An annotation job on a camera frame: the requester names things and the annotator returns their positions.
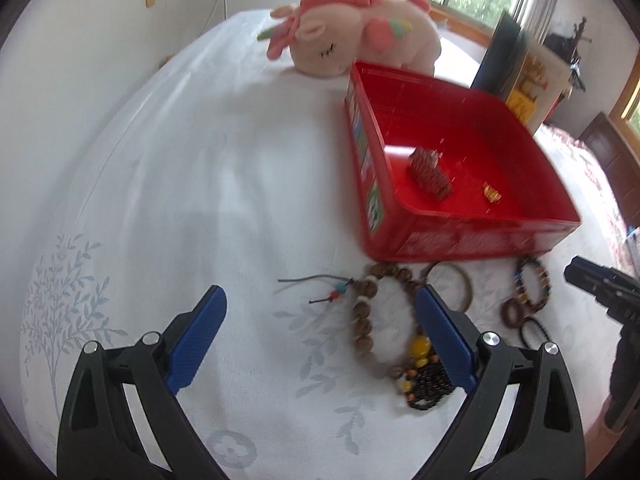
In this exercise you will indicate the white bed sheet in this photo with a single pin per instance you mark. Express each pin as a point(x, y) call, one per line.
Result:
point(228, 169)

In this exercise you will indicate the open standing book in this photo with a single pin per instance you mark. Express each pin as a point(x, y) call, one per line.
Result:
point(521, 72)

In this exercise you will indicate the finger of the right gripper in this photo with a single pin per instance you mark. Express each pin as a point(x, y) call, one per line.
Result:
point(610, 287)

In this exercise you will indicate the red patterned hair clip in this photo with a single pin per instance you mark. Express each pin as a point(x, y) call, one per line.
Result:
point(425, 170)

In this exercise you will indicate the thin dark bangle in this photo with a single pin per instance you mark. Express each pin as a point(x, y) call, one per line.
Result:
point(467, 286)

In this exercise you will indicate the small gold charm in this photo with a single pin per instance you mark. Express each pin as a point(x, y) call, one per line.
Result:
point(492, 195)

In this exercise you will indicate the red tin box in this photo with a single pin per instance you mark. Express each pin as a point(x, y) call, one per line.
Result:
point(392, 112)

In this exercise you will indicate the reddish brown ring disc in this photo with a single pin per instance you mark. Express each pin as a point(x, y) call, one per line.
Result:
point(512, 314)

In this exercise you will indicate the coat rack with clothes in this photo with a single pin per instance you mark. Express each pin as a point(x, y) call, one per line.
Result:
point(566, 48)

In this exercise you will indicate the pink unicorn plush toy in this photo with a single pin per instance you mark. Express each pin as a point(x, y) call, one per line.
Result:
point(324, 37)

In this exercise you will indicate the pink floral bedspread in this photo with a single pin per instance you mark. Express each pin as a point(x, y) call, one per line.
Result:
point(601, 237)

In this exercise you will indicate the dark wooden headboard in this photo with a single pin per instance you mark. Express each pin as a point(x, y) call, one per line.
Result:
point(619, 163)

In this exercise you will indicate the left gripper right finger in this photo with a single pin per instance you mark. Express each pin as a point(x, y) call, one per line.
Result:
point(543, 438)

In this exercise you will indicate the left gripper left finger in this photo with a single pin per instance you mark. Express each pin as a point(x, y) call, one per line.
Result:
point(98, 438)

